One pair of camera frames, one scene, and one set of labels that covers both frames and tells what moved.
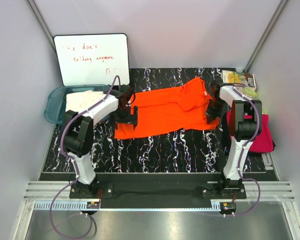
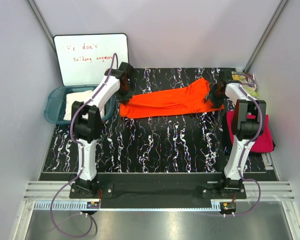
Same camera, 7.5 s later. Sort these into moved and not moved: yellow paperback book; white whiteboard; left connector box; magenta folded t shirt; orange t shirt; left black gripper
Moved: orange t shirt; left black gripper
Not moved: magenta folded t shirt; left connector box; white whiteboard; yellow paperback book
